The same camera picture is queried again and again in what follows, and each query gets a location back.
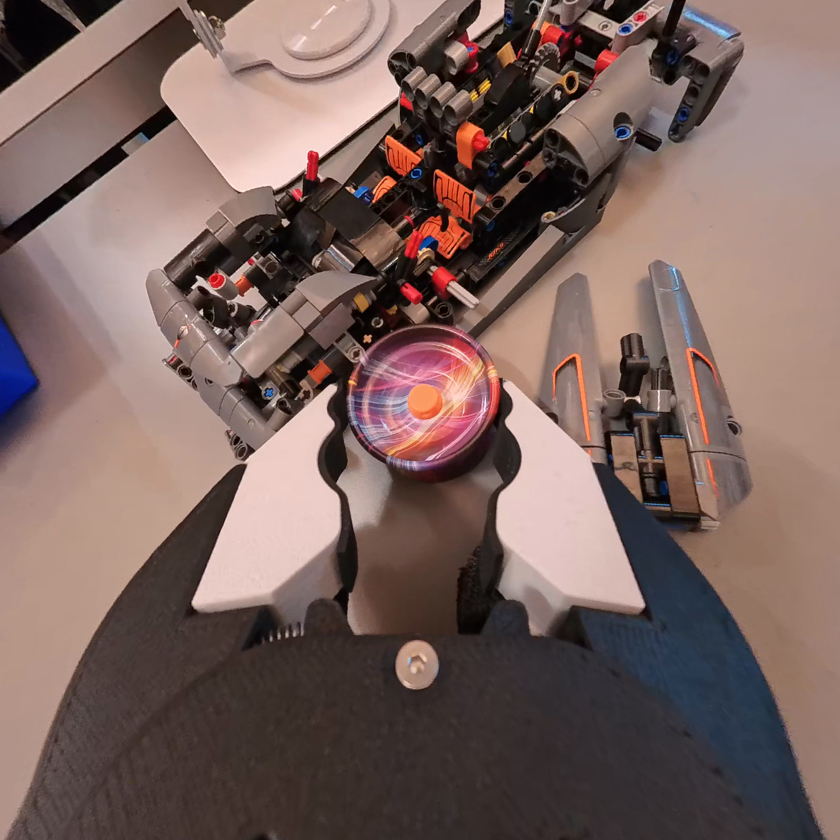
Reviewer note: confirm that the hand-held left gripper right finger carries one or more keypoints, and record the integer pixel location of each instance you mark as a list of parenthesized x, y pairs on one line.
[(564, 525)]

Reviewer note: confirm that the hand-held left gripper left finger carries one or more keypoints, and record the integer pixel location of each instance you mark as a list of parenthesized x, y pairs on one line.
[(269, 525)]

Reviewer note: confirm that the purple swirl yo-yo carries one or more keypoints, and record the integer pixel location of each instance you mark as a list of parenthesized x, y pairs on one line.
[(420, 400)]

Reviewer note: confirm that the grey lego fin assembly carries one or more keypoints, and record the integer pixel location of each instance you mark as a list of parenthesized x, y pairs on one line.
[(682, 341)]

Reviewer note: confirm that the grey black lego car model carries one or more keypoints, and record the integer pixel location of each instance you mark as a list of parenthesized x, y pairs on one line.
[(459, 164)]

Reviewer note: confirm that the blue plastic bin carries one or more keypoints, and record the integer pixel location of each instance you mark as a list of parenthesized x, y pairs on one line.
[(13, 367)]

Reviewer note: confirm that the white acrylic panel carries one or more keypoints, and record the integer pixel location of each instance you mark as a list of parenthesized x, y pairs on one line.
[(65, 131)]

